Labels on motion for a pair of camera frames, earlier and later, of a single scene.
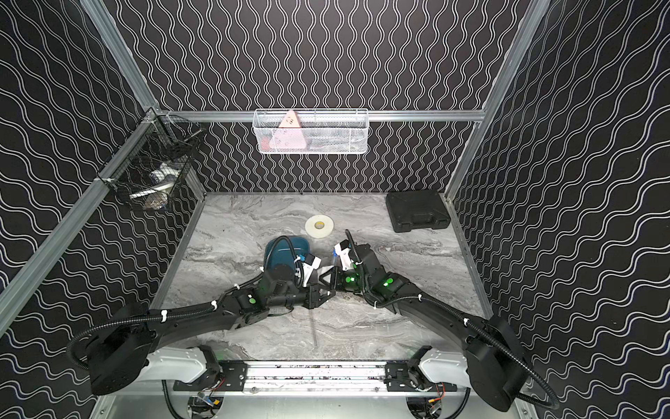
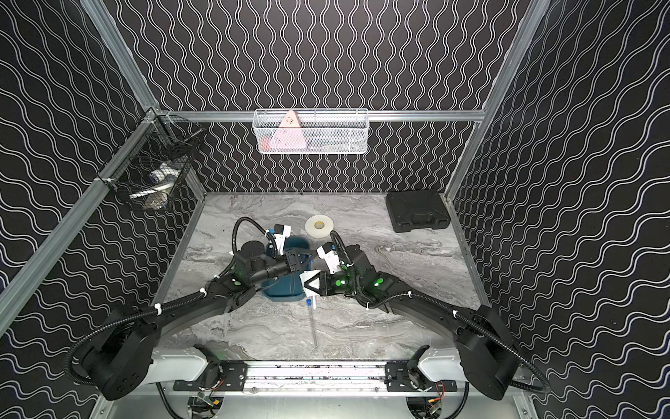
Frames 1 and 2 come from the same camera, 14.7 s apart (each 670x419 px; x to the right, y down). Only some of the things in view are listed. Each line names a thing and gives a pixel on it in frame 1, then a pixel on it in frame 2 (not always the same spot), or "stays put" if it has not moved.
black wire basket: (149, 165) stays put
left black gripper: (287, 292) -> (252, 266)
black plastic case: (413, 208) stays put
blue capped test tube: (314, 326) stays put
